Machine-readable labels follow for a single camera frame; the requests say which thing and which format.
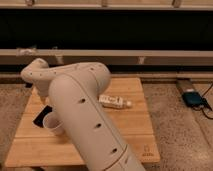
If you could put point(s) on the blue power box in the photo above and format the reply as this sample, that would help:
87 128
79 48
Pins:
192 99

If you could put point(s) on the wooden table board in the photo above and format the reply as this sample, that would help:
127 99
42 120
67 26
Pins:
33 146

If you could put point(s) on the long metal rail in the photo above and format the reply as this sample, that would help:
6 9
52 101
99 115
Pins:
15 56

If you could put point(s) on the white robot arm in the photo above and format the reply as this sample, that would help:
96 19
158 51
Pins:
73 92

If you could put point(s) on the black flat pad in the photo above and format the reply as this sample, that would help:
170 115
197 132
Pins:
38 121

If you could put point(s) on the white plastic bottle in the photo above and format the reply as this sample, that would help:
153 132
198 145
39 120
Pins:
115 102

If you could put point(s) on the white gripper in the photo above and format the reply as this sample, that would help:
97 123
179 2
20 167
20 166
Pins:
43 96

